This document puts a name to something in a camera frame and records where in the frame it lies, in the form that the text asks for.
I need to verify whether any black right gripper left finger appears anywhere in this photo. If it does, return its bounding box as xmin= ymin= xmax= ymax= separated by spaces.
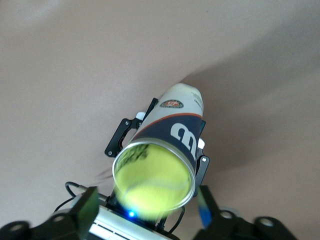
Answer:
xmin=0 ymin=186 xmax=99 ymax=240

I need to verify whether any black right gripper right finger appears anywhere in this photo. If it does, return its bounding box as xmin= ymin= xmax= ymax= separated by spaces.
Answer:
xmin=193 ymin=185 xmax=301 ymax=240

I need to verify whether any black left wrist camera cable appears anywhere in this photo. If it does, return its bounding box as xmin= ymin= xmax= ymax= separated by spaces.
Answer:
xmin=53 ymin=181 xmax=186 ymax=235

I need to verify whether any yellow tennis ball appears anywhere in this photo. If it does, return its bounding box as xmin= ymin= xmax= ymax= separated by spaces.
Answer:
xmin=113 ymin=144 xmax=194 ymax=219

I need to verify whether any white and navy tennis ball can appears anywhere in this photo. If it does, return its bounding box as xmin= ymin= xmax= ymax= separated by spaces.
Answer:
xmin=111 ymin=83 xmax=206 ymax=216

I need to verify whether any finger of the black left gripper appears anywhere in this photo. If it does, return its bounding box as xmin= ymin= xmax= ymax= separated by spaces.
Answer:
xmin=196 ymin=119 xmax=210 ymax=188
xmin=104 ymin=97 xmax=159 ymax=158

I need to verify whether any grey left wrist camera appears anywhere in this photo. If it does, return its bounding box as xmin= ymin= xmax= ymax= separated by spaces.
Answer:
xmin=86 ymin=203 xmax=176 ymax=240

